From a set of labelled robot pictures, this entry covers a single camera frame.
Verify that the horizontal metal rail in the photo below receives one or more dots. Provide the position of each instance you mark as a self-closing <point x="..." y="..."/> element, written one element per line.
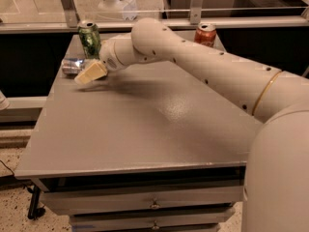
<point x="175" y="24"/>

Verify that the left metal bracket post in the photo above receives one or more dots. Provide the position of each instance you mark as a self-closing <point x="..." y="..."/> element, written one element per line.
<point x="71" y="14"/>

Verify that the lower metal drawer knob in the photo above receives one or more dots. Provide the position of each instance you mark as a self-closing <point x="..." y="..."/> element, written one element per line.
<point x="155" y="226"/>

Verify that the upper grey drawer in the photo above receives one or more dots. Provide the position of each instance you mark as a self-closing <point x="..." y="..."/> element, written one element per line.
<point x="140" y="198"/>

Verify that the silver blue redbull can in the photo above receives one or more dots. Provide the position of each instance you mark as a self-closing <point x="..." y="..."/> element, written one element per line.
<point x="72" y="66"/>

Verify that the grey drawer cabinet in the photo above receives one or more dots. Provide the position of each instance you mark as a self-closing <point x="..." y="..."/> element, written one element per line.
<point x="145" y="126"/>

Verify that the metal drawer knob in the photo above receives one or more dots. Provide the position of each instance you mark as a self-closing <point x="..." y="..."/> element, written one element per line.
<point x="155" y="226"/>
<point x="154" y="205"/>

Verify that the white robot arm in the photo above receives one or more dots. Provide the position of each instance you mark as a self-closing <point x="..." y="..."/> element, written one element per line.
<point x="276" y="185"/>

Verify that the lower grey drawer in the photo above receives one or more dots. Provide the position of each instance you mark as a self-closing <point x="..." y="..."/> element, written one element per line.
<point x="145" y="219"/>

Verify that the red coca-cola can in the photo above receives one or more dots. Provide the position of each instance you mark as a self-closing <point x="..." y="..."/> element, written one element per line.
<point x="205" y="34"/>

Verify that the grey drawer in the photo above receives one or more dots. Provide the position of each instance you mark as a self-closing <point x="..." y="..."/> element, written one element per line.
<point x="140" y="198"/>
<point x="145" y="219"/>

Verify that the green soda can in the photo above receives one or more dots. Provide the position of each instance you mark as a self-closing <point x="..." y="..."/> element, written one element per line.
<point x="90" y="39"/>

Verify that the right metal bracket post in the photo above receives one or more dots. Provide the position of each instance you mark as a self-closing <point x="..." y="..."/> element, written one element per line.
<point x="195" y="11"/>

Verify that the white pedestal base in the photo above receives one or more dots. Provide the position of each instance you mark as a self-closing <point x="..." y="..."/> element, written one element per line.
<point x="117" y="9"/>

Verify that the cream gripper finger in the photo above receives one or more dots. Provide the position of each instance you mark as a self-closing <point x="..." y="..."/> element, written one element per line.
<point x="93" y="71"/>

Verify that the upper metal drawer knob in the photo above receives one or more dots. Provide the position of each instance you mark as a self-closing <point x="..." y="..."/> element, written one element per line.
<point x="154" y="205"/>

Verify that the black cabinet leg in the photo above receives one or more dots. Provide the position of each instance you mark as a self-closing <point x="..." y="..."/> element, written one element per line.
<point x="35" y="211"/>

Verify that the metal bracket post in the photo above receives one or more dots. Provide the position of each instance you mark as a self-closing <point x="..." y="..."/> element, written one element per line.
<point x="71" y="14"/>
<point x="195" y="11"/>

